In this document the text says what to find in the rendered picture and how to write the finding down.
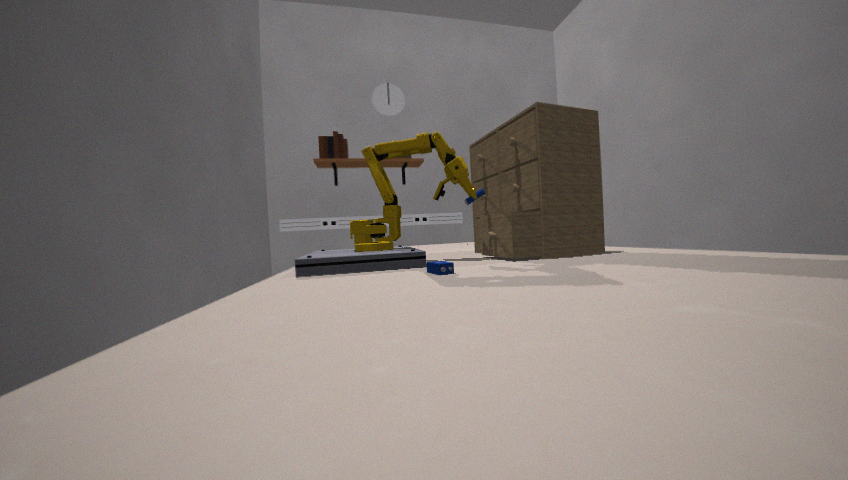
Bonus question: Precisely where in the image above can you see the blue battery with grey end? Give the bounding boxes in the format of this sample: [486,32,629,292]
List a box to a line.
[464,189,485,205]

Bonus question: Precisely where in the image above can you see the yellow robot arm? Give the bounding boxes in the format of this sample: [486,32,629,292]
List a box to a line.
[352,132,456,252]

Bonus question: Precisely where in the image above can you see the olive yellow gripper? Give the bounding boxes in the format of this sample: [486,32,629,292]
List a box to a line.
[433,156,477,200]

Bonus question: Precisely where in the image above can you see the brown wooden chest of drawers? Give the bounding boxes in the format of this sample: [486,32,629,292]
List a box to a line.
[469,102,605,259]

